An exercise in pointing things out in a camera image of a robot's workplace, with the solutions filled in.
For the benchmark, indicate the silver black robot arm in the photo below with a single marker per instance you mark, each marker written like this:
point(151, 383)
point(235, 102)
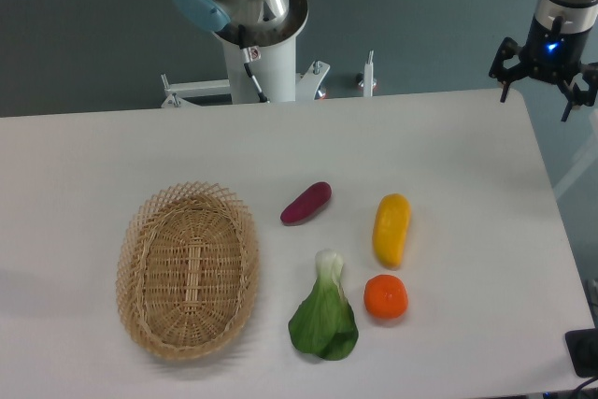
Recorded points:
point(569, 17)

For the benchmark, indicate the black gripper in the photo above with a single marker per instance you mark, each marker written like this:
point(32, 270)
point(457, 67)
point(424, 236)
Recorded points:
point(553, 55)

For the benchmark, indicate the black device at table edge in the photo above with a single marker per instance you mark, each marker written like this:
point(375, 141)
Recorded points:
point(582, 349)

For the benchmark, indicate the green bok choy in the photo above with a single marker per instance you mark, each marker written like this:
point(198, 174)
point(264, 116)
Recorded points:
point(324, 325)

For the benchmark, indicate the yellow mango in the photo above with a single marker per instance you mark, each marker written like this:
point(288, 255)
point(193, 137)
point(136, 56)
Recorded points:
point(390, 229)

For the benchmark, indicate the orange tangerine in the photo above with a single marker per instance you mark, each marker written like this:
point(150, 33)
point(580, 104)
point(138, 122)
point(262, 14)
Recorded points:
point(385, 297)

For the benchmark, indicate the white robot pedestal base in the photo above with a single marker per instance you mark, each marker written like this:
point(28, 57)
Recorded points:
point(261, 67)

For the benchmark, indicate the purple sweet potato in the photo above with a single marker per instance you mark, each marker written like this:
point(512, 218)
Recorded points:
point(308, 204)

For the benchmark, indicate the oval woven wicker basket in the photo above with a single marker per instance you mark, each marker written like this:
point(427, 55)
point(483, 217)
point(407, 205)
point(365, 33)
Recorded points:
point(188, 272)

